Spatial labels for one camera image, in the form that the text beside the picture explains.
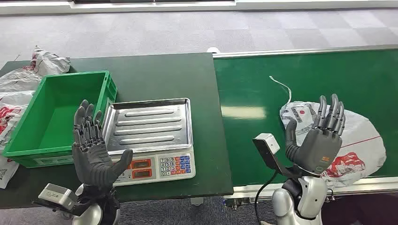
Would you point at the white wall ledge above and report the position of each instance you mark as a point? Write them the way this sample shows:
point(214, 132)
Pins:
point(280, 5)

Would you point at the white bag with QR code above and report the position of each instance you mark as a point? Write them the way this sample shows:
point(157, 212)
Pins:
point(7, 174)

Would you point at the white red-printed poly mailer package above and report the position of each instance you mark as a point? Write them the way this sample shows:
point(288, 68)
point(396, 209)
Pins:
point(360, 139)

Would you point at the small white round object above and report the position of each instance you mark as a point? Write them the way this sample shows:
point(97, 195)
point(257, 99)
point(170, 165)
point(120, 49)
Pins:
point(213, 50)

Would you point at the aluminium conveyor frame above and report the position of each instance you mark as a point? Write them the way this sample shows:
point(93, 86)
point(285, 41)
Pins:
point(280, 52)

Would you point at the green conveyor belt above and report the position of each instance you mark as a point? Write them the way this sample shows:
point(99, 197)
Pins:
point(311, 71)

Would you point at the white electronic scale body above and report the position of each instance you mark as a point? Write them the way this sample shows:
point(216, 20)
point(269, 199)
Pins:
point(168, 166)

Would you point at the crumpled white plastic bag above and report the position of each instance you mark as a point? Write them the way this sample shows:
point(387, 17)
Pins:
point(51, 63)

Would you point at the green plastic crate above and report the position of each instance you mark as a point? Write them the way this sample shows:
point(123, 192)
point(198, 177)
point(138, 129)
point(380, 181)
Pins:
point(46, 124)

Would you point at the flat grey-white plastic bag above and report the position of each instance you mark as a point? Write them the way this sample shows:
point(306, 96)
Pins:
point(18, 80)

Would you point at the grey table foot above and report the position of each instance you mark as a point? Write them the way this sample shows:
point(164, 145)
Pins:
point(197, 202)

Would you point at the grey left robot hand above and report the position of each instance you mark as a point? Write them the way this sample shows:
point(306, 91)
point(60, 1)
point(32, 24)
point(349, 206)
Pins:
point(91, 161)

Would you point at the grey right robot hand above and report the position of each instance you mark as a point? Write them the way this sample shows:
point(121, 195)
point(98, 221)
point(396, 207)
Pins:
point(317, 149)

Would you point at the dark green table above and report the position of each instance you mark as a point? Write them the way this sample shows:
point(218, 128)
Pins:
point(155, 74)

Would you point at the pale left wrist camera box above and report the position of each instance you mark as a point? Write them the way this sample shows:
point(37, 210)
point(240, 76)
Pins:
point(57, 196)

